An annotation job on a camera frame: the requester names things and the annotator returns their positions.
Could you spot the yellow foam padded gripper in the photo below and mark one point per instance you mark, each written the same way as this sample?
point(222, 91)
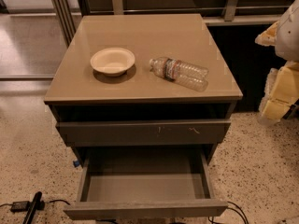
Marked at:
point(289, 36)

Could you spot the grey drawer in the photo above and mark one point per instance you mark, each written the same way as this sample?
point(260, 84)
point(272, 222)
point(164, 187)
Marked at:
point(143, 133)
point(145, 182)

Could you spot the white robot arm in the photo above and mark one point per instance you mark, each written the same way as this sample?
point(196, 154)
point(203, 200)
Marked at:
point(281, 90)

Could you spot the closed grey top drawer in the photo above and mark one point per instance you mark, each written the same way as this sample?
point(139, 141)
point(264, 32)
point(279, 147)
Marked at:
point(143, 133)

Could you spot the grey drawer cabinet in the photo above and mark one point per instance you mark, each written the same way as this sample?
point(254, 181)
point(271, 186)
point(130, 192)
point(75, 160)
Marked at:
point(79, 94)

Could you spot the clear plastic water bottle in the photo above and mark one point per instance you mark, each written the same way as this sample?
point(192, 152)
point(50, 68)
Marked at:
point(185, 74)

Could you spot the metal shelf rack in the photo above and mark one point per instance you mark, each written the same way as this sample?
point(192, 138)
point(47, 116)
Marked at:
point(215, 12)

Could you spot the white paper bowl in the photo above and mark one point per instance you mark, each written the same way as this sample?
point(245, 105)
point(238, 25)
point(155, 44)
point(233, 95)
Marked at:
point(112, 62)

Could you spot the blue tape piece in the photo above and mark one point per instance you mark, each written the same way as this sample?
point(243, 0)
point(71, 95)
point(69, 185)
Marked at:
point(76, 164)

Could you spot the black stick on floor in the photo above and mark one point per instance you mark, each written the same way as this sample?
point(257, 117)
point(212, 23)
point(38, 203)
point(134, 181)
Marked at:
point(33, 207)

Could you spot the black power adapter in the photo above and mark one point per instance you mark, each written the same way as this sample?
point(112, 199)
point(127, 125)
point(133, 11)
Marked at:
point(19, 206)

